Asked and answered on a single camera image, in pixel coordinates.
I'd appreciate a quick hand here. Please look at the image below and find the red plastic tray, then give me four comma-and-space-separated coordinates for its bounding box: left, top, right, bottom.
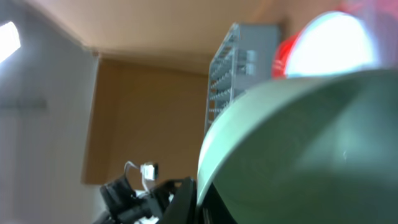
271, 30, 302, 80

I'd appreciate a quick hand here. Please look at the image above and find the light blue plate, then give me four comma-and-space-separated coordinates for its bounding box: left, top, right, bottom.
284, 11, 380, 78

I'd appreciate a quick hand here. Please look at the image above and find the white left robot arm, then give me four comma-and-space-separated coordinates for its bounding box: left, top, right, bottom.
93, 161, 197, 224

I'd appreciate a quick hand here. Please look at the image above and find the green bowl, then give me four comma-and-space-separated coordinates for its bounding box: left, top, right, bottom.
197, 70, 397, 223

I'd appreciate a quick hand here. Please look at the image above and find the grey dishwasher rack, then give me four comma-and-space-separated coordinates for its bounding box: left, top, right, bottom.
205, 23, 280, 131

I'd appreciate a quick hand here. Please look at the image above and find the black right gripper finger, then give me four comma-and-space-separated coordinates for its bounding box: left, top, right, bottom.
158, 177, 197, 224

